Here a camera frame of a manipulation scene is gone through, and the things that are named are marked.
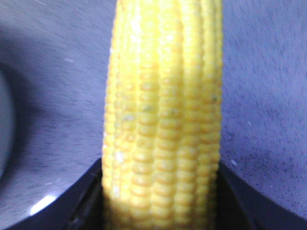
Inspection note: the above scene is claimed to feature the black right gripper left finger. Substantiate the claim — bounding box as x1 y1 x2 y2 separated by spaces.
6 158 102 230

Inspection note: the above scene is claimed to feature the yellow corn cob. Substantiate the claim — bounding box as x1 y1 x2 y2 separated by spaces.
102 0 223 230

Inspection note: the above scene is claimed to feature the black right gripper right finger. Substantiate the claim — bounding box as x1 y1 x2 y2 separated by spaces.
217 162 307 230

